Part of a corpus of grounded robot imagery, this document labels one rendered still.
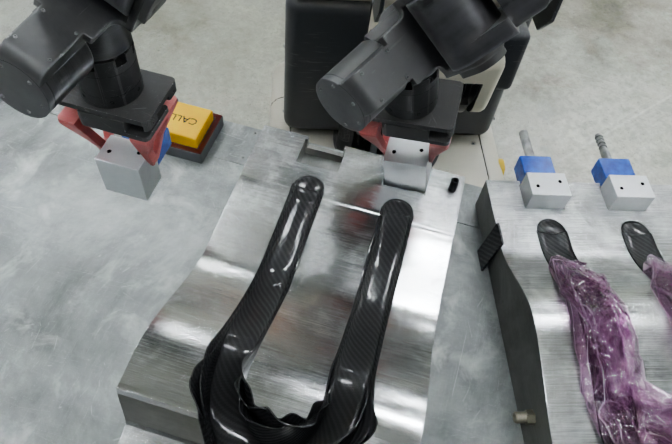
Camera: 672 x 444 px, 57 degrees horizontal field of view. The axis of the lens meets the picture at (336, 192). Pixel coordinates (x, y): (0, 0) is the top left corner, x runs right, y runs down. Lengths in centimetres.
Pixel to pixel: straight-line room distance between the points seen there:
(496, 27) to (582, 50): 211
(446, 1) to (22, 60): 31
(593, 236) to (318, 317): 37
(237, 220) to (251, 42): 167
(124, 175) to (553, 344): 47
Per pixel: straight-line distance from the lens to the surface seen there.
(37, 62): 50
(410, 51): 53
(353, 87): 51
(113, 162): 68
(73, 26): 52
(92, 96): 61
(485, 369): 75
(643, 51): 273
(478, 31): 51
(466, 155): 165
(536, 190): 80
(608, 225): 84
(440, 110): 64
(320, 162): 79
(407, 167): 71
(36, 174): 91
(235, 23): 242
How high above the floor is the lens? 146
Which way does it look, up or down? 52 degrees down
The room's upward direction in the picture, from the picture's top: 7 degrees clockwise
